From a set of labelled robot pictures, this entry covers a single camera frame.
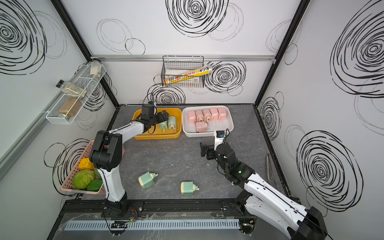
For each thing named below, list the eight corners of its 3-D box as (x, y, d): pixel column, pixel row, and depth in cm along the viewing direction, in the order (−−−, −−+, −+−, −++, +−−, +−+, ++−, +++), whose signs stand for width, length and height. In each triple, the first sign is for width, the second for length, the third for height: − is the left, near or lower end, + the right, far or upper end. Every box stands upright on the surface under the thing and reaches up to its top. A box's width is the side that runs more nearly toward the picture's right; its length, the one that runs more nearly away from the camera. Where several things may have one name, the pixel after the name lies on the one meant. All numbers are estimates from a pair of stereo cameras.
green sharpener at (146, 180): (140, 189, 82) (136, 185, 76) (143, 176, 86) (139, 172, 80) (155, 189, 82) (152, 185, 76) (157, 176, 86) (154, 172, 80)
